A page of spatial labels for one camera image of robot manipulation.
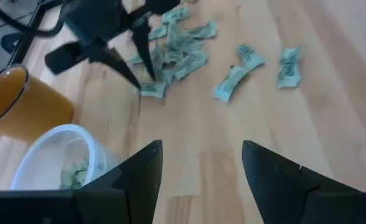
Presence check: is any black floor cable loop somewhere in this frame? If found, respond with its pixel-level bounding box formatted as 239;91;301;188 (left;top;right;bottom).
0;0;66;39

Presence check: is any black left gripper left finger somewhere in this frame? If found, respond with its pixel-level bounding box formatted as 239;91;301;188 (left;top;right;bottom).
0;139;164;224

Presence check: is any yellow enamel mug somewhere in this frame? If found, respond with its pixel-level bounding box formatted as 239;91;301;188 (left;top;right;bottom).
0;64;75;144

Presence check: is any clear plastic cup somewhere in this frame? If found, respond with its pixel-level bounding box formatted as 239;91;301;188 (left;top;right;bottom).
10;123;122;191

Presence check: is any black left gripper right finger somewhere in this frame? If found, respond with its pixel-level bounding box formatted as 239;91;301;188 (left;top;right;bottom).
242;140;366;224

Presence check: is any green stevia packet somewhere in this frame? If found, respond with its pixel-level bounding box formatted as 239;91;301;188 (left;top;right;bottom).
126;54;145;66
148;24;169;42
156;67;176;86
59;157;90;191
236;44;266;71
213;65;250;103
162;6;191;26
275;46;303;89
139;81;169;100
173;51;209;80
185;20;218;40
167;30;204;55

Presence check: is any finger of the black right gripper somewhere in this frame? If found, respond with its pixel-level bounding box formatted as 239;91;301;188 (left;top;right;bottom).
131;19;157;82
44;41;142;90

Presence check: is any black rounded bracket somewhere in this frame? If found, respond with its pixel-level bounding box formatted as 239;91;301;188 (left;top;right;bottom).
0;32;24;54

